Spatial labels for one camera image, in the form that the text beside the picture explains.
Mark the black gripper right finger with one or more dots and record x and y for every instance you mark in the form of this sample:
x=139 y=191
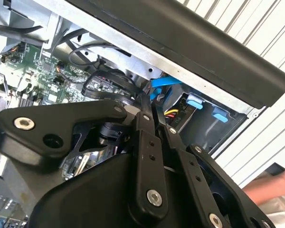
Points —
x=204 y=190

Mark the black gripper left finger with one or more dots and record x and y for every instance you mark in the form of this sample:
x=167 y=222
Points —
x=50 y=118

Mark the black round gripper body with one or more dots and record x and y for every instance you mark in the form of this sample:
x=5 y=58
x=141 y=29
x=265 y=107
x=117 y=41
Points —
x=90 y=202

